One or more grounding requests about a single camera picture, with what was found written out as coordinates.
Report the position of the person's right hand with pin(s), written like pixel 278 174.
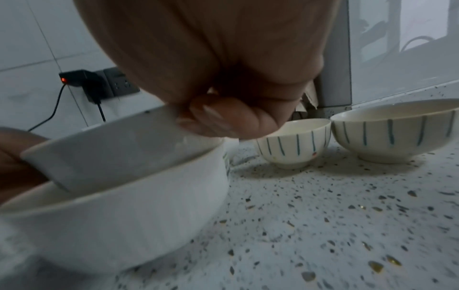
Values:
pixel 215 42

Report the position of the person's left hand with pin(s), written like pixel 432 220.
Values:
pixel 18 158

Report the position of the small plain white bowl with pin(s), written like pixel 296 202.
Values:
pixel 107 150

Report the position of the black power adapter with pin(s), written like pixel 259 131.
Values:
pixel 84 82

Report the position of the large plain white bowl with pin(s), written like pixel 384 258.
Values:
pixel 118 223

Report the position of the small blue striped bowl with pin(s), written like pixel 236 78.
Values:
pixel 292 147

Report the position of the large blue striped bowl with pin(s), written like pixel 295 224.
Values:
pixel 394 136

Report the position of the grey wall socket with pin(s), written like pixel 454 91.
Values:
pixel 123 83

